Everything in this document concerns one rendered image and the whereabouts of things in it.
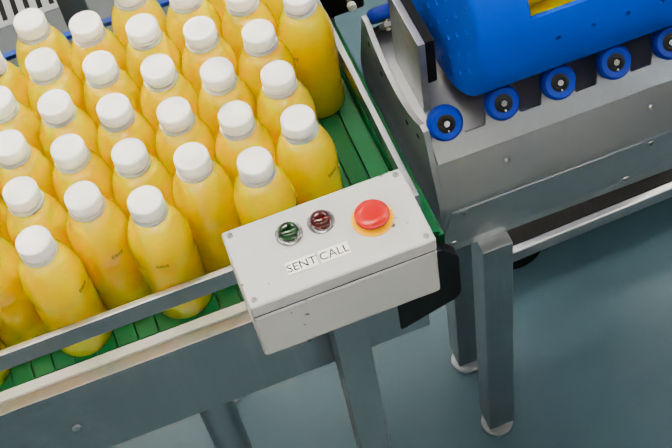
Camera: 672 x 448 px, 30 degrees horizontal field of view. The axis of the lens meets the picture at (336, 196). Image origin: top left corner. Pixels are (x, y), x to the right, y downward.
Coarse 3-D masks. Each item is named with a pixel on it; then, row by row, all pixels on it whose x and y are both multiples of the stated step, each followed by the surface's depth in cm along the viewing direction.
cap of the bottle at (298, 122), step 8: (296, 104) 138; (288, 112) 138; (296, 112) 138; (304, 112) 138; (312, 112) 138; (280, 120) 137; (288, 120) 137; (296, 120) 137; (304, 120) 137; (312, 120) 137; (288, 128) 137; (296, 128) 136; (304, 128) 136; (312, 128) 137; (288, 136) 138; (296, 136) 137; (304, 136) 137
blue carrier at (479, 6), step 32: (416, 0) 157; (448, 0) 142; (480, 0) 135; (512, 0) 136; (576, 0) 138; (608, 0) 139; (640, 0) 141; (448, 32) 148; (480, 32) 136; (512, 32) 138; (544, 32) 139; (576, 32) 141; (608, 32) 143; (640, 32) 147; (448, 64) 153; (480, 64) 140; (512, 64) 141; (544, 64) 145
